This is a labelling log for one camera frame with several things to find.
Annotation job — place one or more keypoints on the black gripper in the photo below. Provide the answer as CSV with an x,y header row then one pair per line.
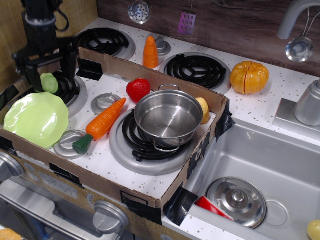
x,y
44,47

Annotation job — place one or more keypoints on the light green toy broccoli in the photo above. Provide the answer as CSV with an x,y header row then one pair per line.
x,y
49,83

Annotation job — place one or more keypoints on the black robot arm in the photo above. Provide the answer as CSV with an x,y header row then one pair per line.
x,y
42,19

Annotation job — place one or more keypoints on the stainless steel pot lid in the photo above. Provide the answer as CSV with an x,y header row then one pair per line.
x,y
239,199

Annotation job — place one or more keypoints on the black front left burner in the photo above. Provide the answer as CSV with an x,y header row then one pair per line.
x,y
68,100

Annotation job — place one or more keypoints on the black burner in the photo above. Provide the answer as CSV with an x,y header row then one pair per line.
x,y
68,100
199,68
107,41
135,153

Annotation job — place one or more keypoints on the light green plastic plate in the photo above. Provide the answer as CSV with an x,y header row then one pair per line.
x,y
40,118

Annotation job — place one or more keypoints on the grey stove top knob upper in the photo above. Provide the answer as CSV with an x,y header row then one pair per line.
x,y
103,101

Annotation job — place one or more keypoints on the grey stove knob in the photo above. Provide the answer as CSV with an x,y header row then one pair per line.
x,y
163,47
103,101
64,147

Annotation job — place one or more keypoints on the black back left burner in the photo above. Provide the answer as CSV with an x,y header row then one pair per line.
x,y
107,41

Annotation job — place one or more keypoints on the orange toy carrot green stem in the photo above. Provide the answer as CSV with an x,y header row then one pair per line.
x,y
99,126

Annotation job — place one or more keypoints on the grey stove top knob lower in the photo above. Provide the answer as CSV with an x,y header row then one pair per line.
x,y
64,147

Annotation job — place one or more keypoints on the red toy strawberry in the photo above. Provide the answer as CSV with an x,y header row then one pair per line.
x,y
138,89

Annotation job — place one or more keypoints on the brown cardboard fence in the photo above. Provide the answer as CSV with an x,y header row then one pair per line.
x,y
98,173

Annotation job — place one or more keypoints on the orange toy carrot tip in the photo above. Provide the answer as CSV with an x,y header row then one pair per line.
x,y
150,53

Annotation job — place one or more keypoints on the hanging metal strainer spoon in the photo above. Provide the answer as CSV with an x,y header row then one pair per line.
x,y
139,11

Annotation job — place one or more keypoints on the grey oven knob left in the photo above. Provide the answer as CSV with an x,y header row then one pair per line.
x,y
9,167

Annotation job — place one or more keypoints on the grey oven knob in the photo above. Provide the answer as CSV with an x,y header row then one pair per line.
x,y
9,167
109,219

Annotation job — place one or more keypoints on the grey back stove knob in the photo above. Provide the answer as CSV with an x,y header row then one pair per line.
x,y
163,47

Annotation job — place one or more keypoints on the black front right burner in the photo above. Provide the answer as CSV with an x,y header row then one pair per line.
x,y
135,153

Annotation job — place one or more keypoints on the black back right burner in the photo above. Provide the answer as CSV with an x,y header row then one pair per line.
x,y
199,68

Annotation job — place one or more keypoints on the grey oven knob right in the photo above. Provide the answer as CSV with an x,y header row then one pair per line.
x,y
109,219

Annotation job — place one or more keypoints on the yellow toy corn cob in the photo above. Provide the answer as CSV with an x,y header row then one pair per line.
x,y
205,109

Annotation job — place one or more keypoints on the orange toy bread corner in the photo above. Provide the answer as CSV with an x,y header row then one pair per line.
x,y
8,234

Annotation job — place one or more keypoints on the orange toy pumpkin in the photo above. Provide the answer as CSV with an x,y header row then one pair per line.
x,y
249,77

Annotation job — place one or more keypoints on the red toy pepper piece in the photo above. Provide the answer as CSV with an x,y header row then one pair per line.
x,y
204,203

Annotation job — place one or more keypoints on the grey sink basin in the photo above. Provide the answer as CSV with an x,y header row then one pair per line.
x,y
285,170

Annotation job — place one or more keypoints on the hanging metal ladle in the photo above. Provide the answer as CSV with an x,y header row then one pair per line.
x,y
301,48

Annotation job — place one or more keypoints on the grey toy faucet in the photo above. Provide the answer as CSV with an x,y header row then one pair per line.
x,y
307,110

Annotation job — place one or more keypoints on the pale yellow toy potato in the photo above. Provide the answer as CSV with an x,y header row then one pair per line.
x,y
313,229

